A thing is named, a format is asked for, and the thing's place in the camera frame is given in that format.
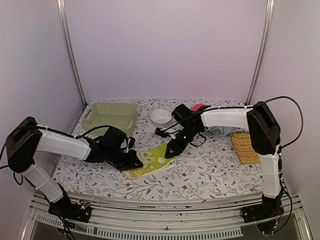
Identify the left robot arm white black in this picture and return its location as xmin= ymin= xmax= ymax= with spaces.
xmin=0 ymin=116 xmax=143 ymax=217

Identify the pink towel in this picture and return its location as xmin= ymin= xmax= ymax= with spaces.
xmin=190 ymin=104 xmax=210 ymax=112

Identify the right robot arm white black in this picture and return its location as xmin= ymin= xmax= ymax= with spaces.
xmin=165 ymin=102 xmax=282 ymax=218

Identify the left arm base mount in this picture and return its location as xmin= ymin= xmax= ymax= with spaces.
xmin=48 ymin=197 xmax=92 ymax=223

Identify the light blue towel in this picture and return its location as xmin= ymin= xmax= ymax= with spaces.
xmin=210 ymin=126 xmax=240 ymax=137

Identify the white ceramic bowl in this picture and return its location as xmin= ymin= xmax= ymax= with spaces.
xmin=150 ymin=109 xmax=172 ymax=127

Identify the aluminium frame post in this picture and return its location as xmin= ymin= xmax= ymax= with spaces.
xmin=56 ymin=0 xmax=87 ymax=107
xmin=245 ymin=0 xmax=275 ymax=105

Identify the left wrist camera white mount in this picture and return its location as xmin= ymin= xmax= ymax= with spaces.
xmin=126 ymin=136 xmax=136 ymax=152

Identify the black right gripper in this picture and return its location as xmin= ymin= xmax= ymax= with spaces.
xmin=165 ymin=125 xmax=201 ymax=159

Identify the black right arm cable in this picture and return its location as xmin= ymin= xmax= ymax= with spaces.
xmin=252 ymin=95 xmax=304 ymax=151

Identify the green plastic basket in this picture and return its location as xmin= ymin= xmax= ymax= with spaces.
xmin=81 ymin=102 xmax=138 ymax=137

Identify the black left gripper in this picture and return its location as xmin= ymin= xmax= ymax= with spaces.
xmin=106 ymin=147 xmax=144 ymax=172

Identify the yellow woven bamboo tray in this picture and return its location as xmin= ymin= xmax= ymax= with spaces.
xmin=230 ymin=130 xmax=261 ymax=165

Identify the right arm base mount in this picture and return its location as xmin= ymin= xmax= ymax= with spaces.
xmin=239 ymin=195 xmax=284 ymax=235

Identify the right aluminium frame post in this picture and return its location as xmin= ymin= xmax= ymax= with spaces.
xmin=245 ymin=0 xmax=275 ymax=105

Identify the green crocodile pattern towel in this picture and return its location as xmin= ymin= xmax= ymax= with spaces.
xmin=122 ymin=143 xmax=176 ymax=180

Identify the aluminium front rail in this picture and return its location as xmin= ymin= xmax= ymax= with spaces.
xmin=24 ymin=194 xmax=313 ymax=240

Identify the left aluminium frame post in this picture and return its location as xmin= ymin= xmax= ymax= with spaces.
xmin=56 ymin=0 xmax=87 ymax=107

